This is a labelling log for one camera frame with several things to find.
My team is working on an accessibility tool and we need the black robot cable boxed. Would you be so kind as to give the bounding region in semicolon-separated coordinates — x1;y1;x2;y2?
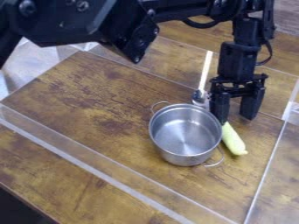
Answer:
182;17;235;30

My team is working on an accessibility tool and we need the stainless steel pot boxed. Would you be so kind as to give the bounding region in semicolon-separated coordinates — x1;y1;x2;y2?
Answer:
149;101;225;167

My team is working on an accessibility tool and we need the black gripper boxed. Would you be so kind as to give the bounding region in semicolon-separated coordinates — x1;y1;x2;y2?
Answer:
210;42;267;124

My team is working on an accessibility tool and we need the clear acrylic triangle stand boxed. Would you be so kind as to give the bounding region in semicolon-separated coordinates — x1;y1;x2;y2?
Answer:
71;42;99;52

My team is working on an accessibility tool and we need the green spoon handle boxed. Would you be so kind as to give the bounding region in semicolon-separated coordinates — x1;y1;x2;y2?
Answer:
191;88;249;157

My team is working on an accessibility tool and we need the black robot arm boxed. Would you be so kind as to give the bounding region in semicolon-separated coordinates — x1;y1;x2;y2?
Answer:
0;0;277;123

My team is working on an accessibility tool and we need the clear acrylic front barrier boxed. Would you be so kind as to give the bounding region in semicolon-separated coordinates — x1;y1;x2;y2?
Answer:
0;103;237;224

